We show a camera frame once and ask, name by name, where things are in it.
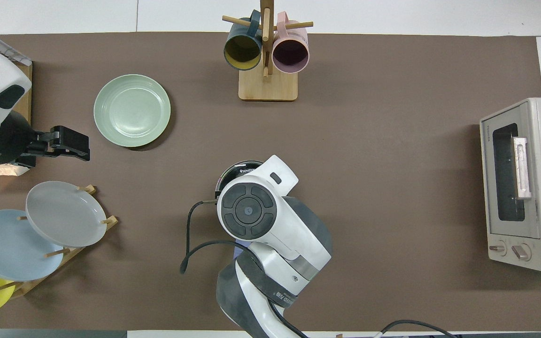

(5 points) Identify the dark teal mug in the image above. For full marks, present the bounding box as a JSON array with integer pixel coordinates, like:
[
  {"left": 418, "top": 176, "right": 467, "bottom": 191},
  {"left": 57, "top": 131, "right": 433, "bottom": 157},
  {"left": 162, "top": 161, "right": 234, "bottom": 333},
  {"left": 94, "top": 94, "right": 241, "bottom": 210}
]
[{"left": 224, "top": 10, "right": 263, "bottom": 71}]

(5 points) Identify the light green plate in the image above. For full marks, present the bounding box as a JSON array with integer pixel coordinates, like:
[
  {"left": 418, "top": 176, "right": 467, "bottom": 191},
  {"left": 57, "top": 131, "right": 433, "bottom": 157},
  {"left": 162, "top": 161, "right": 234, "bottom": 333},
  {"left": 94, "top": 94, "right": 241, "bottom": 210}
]
[{"left": 93, "top": 74, "right": 171, "bottom": 148}]

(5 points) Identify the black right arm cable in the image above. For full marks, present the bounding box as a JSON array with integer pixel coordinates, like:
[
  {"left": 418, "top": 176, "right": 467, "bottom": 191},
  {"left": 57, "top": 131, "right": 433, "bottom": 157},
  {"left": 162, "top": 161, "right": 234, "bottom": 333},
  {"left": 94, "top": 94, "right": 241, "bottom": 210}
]
[{"left": 180, "top": 200, "right": 459, "bottom": 338}]

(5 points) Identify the wooden plate rack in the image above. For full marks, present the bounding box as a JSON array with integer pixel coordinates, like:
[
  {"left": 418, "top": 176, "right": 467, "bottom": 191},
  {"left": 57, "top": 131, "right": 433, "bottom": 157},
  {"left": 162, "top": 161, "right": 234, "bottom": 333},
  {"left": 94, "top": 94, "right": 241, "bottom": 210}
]
[{"left": 0, "top": 184, "right": 119, "bottom": 299}]

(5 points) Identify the wooden mug tree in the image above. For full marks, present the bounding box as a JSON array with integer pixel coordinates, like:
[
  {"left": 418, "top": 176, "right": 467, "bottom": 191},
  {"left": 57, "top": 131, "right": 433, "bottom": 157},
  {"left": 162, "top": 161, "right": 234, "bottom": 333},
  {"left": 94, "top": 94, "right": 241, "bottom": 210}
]
[{"left": 221, "top": 0, "right": 314, "bottom": 102}]

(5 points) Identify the light blue plate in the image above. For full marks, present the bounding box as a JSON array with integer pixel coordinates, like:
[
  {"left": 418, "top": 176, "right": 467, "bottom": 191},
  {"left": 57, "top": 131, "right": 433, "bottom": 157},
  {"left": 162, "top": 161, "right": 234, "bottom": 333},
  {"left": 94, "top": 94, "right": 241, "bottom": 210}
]
[{"left": 0, "top": 209, "right": 64, "bottom": 282}]

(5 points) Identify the dark blue saucepan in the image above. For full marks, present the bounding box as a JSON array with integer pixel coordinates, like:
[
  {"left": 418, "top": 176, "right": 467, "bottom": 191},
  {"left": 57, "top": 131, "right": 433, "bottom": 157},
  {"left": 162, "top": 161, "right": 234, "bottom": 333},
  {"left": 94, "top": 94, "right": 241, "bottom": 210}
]
[{"left": 215, "top": 161, "right": 264, "bottom": 260}]

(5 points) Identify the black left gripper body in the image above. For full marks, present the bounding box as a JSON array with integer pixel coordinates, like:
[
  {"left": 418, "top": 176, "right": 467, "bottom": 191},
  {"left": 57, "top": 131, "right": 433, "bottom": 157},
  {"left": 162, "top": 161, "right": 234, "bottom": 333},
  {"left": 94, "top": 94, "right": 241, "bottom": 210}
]
[{"left": 0, "top": 111, "right": 71, "bottom": 166}]

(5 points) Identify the grey plate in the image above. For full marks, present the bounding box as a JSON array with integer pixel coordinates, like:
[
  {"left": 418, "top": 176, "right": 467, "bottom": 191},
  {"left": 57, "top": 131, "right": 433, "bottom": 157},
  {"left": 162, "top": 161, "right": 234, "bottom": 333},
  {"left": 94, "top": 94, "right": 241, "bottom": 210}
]
[{"left": 25, "top": 181, "right": 108, "bottom": 248}]

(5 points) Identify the pink mug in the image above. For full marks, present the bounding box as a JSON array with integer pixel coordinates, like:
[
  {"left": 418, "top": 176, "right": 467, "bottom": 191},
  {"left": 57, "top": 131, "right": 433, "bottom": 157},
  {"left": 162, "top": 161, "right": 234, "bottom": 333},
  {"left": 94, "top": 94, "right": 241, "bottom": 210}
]
[{"left": 272, "top": 12, "right": 309, "bottom": 74}]

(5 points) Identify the brown table mat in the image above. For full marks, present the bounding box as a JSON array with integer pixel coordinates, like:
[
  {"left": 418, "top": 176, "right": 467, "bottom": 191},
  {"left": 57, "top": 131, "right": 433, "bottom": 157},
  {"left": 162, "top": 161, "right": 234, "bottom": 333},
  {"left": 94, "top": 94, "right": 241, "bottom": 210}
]
[{"left": 0, "top": 32, "right": 541, "bottom": 332}]

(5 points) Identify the glass lid blue knob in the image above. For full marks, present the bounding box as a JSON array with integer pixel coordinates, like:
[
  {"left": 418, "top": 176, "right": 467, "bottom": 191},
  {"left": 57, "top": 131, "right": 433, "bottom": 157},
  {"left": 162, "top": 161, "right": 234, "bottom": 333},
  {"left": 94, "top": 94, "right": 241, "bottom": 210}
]
[{"left": 215, "top": 161, "right": 264, "bottom": 198}]

